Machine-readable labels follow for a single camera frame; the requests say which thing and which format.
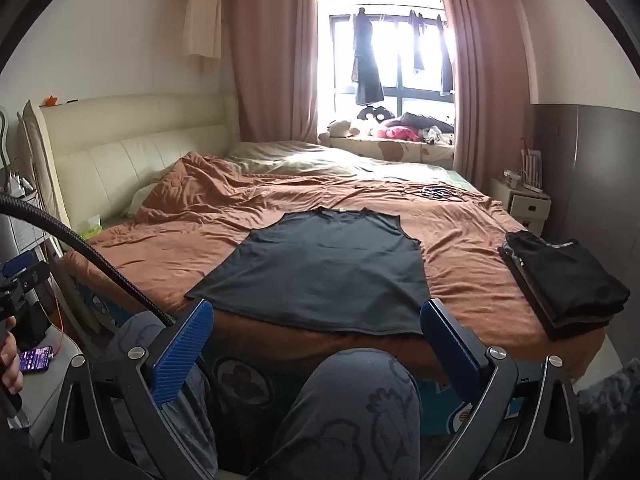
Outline hanging dark garment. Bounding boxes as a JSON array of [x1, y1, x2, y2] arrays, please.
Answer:
[[352, 8, 384, 106]]

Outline orange toy on headboard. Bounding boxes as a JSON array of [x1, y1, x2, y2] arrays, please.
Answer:
[[43, 96, 58, 107]]

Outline right pink curtain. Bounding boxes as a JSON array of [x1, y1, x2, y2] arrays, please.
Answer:
[[444, 0, 532, 192]]

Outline cream leather headboard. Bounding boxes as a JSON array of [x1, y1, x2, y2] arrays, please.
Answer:
[[18, 94, 240, 231]]

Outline person's left hand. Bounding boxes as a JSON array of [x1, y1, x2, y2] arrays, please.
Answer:
[[1, 316, 24, 394]]

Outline cream hanging cloth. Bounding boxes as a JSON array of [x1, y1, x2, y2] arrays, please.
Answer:
[[182, 0, 222, 60]]

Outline left pink curtain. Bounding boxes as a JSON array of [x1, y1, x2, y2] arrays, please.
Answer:
[[229, 0, 318, 143]]

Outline person's patterned grey trousers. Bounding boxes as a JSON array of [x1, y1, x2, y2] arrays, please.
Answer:
[[103, 311, 422, 479]]

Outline white rack on cabinet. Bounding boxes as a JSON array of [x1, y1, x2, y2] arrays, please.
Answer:
[[520, 138, 542, 193]]

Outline black sleeveless top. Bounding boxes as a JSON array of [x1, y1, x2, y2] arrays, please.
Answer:
[[186, 208, 430, 336]]

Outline red cloth on sill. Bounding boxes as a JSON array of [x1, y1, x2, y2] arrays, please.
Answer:
[[376, 126, 421, 142]]

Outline green tissue pack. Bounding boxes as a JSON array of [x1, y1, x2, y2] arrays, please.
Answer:
[[78, 214, 103, 240]]

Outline black braided cable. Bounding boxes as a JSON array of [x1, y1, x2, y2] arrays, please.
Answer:
[[0, 193, 177, 328]]

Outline bear print window cushion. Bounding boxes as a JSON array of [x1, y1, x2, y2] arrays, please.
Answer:
[[330, 136, 454, 169]]

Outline smartphone with purple screen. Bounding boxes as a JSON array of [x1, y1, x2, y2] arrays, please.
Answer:
[[20, 346, 53, 374]]

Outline plush toy on sill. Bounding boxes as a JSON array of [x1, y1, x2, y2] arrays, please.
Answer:
[[318, 120, 360, 143]]

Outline beige pillow bedding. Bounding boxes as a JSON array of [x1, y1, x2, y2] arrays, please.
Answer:
[[224, 141, 401, 180]]

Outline white bedside cabinet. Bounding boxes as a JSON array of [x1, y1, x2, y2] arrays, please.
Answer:
[[489, 179, 552, 236]]

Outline pink curtain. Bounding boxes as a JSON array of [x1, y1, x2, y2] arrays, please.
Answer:
[[229, 0, 318, 143], [444, 0, 532, 192]]

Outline black cords on bed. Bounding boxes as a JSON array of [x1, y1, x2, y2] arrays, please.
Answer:
[[416, 184, 464, 201]]

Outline stack of folded black clothes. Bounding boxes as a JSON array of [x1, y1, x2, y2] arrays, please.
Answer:
[[498, 231, 630, 340]]

